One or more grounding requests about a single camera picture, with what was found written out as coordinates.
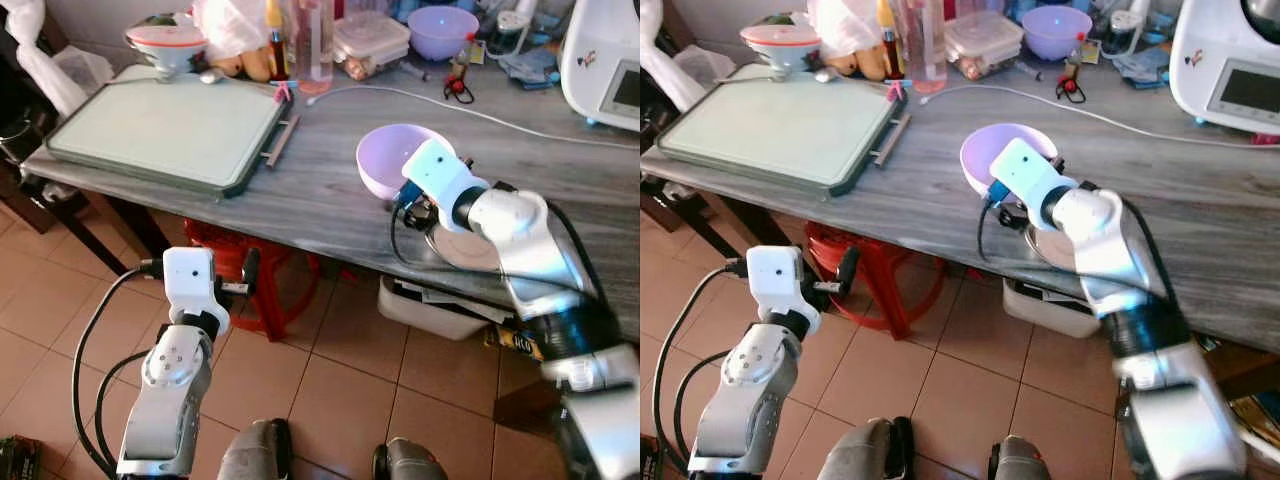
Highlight white power cable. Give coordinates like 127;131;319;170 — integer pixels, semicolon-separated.
917;82;1280;153
299;84;641;152

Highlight pale green serving tray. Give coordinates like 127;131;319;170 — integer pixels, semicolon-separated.
656;64;914;200
44;64;302;200

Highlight white plastic bag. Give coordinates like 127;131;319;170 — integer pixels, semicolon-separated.
0;0;113;117
640;0;738;114

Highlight grey right robot leg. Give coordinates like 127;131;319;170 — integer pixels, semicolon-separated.
987;434;1053;480
372;437;447;480

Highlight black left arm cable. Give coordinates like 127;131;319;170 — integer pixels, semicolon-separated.
652;258;751;478
71;260;167;478

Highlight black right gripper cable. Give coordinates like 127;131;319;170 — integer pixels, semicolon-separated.
388;204;443;272
977;204;1031;263

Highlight white plastic storage box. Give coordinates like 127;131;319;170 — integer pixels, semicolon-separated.
1002;277;1103;340
377;274;513;343

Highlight round silver plate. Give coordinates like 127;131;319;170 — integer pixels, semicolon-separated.
1022;224;1093;273
428;222;503;273

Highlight red and black key ring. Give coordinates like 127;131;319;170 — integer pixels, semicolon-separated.
1054;58;1090;106
444;58;478;104

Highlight clear pink bottle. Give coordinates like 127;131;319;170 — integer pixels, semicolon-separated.
907;0;948;95
296;0;335;95

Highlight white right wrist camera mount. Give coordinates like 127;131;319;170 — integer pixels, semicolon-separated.
401;138;491;233
989;137;1083;219

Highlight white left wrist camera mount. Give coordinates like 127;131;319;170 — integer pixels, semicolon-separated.
746;245;823;337
162;246;231;333

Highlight light purple plastic bowl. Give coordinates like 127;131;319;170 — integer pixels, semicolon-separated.
959;122;1059;200
356;123;457;202

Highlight deep purple plastic bowl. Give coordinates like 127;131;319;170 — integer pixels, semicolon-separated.
407;6;482;62
1021;5;1094;62

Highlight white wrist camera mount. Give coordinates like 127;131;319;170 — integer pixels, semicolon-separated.
162;246;231;333
746;245;823;337
989;137;1083;219
401;138;491;233

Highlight dark sauce bottle yellow cap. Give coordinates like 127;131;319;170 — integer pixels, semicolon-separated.
264;0;292;82
877;0;905;82

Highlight blue folded cloth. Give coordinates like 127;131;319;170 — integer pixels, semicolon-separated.
1110;44;1173;83
498;44;563;83

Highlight red plastic stool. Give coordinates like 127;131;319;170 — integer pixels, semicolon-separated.
804;221;948;343
184;219;323;343

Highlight white kitchen appliance with screen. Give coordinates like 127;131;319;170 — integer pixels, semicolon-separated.
1167;0;1280;138
559;0;641;133

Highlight white bowl with red rim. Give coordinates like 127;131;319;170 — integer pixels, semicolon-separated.
739;22;824;81
124;24;210;79

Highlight yellow and black carton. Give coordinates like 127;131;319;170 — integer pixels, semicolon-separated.
485;324;547;364

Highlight black metal table leg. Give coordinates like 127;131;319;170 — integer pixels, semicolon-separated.
642;176;783;263
18;172;173;277

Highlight stacked clear plastic containers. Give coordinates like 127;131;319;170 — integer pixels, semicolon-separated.
332;11;412;67
944;10;1025;67

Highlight translucent bag of food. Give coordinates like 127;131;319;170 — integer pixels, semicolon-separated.
806;0;883;81
193;0;269;82

